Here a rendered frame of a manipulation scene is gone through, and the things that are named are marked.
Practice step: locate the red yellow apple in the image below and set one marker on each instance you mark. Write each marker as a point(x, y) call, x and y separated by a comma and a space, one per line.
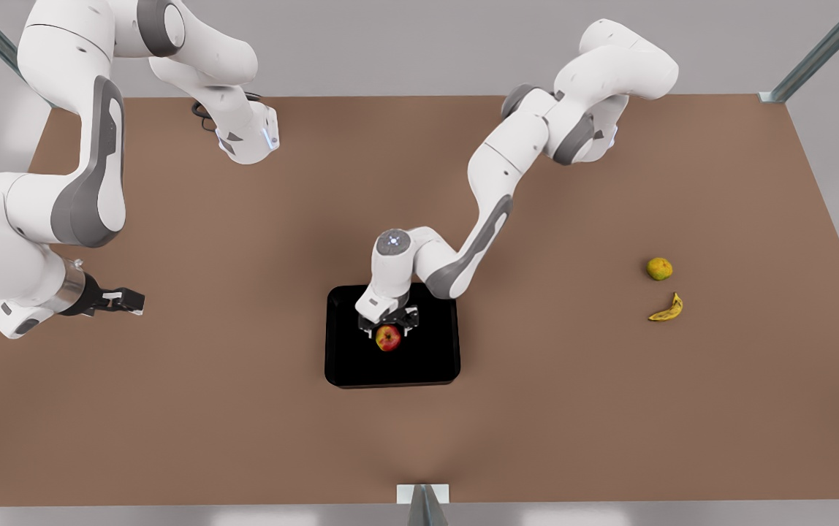
point(388, 338)

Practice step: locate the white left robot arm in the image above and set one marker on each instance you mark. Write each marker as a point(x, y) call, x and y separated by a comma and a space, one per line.
point(507, 168)

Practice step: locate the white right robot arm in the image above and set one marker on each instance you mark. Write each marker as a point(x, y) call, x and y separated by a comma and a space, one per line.
point(76, 183)

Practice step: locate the black square tray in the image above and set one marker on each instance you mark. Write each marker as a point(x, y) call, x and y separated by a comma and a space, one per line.
point(419, 358)

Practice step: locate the green orange round fruit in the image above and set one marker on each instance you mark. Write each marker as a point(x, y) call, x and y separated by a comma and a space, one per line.
point(659, 269)

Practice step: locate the yellow banana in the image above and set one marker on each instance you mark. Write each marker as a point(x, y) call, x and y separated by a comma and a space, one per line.
point(668, 312)

